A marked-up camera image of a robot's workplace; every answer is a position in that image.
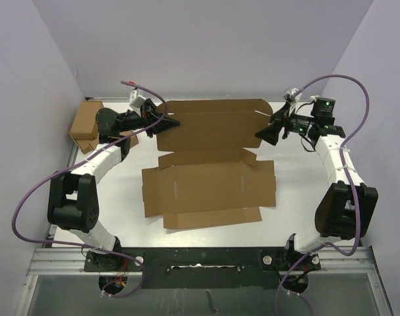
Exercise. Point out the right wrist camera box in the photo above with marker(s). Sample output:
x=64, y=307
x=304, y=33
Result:
x=292, y=95

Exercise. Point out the flat cardboard piece underneath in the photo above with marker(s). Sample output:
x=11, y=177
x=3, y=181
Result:
x=87, y=146

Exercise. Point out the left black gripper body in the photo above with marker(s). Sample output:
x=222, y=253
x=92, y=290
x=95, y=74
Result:
x=132, y=120

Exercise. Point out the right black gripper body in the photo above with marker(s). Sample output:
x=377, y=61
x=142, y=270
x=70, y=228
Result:
x=297, y=124

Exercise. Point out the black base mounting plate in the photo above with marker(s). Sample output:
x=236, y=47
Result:
x=204, y=268

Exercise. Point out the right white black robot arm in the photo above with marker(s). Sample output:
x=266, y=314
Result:
x=347, y=207

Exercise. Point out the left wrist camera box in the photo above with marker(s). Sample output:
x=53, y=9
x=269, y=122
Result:
x=136, y=99

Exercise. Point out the aluminium frame rail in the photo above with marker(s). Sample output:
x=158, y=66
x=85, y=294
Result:
x=56, y=261

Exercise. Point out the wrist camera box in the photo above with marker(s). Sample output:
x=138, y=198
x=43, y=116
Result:
x=292, y=95
x=136, y=99

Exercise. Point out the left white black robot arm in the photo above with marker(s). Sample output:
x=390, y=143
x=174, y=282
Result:
x=73, y=197

